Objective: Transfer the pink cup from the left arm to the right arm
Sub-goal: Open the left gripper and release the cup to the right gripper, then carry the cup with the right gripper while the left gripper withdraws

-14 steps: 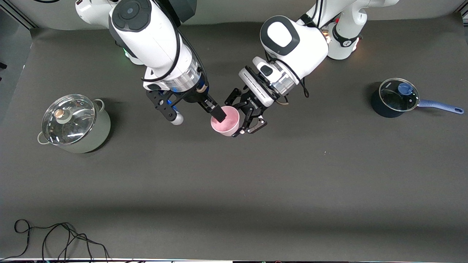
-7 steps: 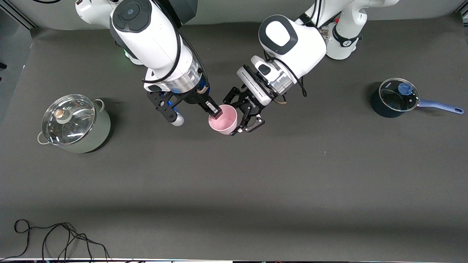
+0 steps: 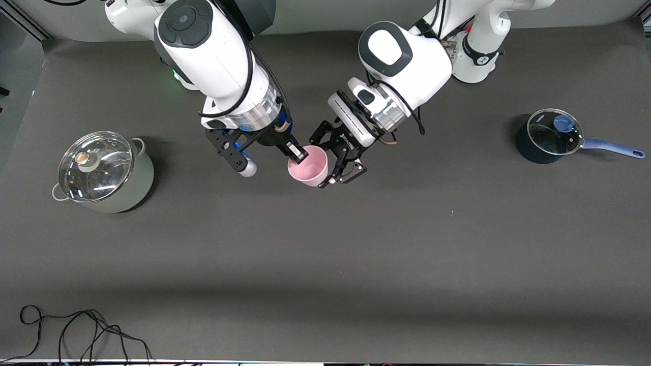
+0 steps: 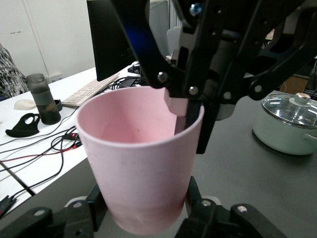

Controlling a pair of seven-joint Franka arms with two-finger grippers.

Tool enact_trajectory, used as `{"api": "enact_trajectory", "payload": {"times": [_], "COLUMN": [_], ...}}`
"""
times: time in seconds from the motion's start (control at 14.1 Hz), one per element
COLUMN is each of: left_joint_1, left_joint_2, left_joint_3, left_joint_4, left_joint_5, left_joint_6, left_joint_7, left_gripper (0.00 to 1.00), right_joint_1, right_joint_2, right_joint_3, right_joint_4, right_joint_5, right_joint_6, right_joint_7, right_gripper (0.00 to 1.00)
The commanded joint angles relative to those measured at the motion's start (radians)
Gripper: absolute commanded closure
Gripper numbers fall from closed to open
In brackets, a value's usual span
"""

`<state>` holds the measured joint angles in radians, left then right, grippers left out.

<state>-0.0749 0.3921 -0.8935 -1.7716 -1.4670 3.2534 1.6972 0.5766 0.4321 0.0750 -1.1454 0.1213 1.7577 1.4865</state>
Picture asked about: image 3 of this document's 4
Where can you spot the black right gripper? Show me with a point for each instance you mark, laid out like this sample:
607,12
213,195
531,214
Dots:
271,139

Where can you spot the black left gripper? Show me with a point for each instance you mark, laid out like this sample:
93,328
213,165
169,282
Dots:
339,144

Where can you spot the pink plastic cup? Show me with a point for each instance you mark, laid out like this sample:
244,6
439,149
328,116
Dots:
310,170

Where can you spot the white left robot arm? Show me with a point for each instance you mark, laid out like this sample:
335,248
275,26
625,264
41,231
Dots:
422,66

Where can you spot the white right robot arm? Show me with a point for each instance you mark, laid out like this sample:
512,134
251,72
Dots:
213,56

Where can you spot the dark grey table mat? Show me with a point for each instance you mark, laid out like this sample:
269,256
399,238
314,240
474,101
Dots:
325,264

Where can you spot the grey-green cooking pot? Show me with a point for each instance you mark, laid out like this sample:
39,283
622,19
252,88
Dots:
140,178

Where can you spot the dark blue saucepan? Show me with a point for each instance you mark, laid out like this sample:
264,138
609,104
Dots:
529,150

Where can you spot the glass pot lid copper knob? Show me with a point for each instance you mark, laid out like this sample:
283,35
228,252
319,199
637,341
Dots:
101,170

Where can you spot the glass saucepan lid blue knob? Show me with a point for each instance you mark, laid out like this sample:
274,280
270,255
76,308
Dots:
552,137

